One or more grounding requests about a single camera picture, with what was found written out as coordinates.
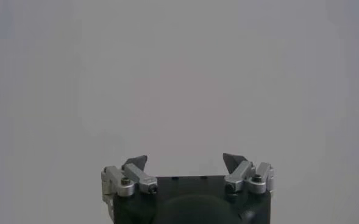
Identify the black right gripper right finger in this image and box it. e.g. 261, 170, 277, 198
222, 152, 275, 195

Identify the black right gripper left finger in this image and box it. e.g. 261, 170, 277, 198
101, 155, 158, 204

